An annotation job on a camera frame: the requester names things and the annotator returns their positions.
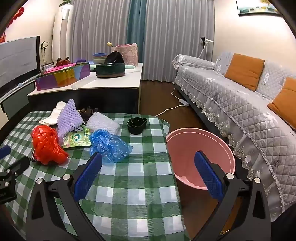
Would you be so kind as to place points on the pink flat package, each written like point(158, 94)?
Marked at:
point(57, 69)

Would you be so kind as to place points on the red wall decoration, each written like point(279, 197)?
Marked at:
point(19, 12)

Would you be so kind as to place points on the white rod with blue knob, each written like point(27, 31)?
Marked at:
point(19, 85)

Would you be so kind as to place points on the television with grey cover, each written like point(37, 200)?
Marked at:
point(16, 60)

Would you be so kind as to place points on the white power strip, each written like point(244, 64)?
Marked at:
point(183, 102)

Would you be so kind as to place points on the potted green plant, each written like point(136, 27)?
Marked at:
point(66, 2)

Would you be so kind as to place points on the blue plastic bag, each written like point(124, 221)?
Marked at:
point(108, 143)

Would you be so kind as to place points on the colourful rectangular box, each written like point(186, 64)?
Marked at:
point(57, 81)

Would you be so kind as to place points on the sofa with grey quilted cover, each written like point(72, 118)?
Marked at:
point(231, 104)

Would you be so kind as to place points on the grey curtain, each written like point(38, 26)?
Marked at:
point(178, 34)
point(99, 25)

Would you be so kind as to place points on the stack of pastel bowls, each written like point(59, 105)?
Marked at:
point(99, 58)

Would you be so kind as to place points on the dark green round box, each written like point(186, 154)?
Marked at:
point(111, 70)

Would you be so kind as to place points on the teal curtain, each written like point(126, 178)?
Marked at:
point(136, 27)

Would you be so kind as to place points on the white standing lamp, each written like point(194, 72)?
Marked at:
point(204, 41)

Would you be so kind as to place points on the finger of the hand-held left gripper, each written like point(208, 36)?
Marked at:
point(20, 164)
point(4, 151)

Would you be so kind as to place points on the small photo frame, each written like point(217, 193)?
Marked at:
point(47, 66)

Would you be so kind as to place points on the small purple container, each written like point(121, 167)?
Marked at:
point(81, 61)

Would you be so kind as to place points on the red plastic bag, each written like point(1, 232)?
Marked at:
point(46, 143)

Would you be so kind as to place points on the small black container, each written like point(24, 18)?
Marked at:
point(136, 129)

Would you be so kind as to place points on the purple textured cloth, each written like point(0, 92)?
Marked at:
point(69, 115)

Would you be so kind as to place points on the orange cushion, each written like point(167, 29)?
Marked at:
point(244, 70)
point(285, 102)

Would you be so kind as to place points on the pink plastic bin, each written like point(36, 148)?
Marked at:
point(196, 141)

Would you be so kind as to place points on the red-brown teapot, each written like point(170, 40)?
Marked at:
point(62, 62)

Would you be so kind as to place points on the white standing air conditioner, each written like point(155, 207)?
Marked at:
point(62, 30)

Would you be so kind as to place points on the yellow round-headed stick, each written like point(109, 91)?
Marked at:
point(110, 44)

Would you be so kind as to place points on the green printed packet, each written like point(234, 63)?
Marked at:
point(78, 139)

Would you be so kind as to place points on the white-topped coffee table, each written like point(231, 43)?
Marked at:
point(111, 83)

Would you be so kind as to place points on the white foam sheet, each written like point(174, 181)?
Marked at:
point(101, 121)

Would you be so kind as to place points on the black hat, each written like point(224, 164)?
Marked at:
point(113, 58)

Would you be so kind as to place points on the dark maroon patterned item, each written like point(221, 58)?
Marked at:
point(86, 113)

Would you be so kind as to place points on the framed wall picture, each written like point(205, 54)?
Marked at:
point(256, 6)

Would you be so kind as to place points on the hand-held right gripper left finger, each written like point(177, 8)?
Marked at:
point(89, 173)

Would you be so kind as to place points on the white paper bag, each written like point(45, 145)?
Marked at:
point(54, 114)

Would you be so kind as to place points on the green white checked tablecloth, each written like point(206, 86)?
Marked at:
point(129, 185)

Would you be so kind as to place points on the television stand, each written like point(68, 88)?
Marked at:
point(13, 102)

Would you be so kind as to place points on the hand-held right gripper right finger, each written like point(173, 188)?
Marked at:
point(208, 173)

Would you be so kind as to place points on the bamboo plant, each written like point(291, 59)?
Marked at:
point(44, 51)

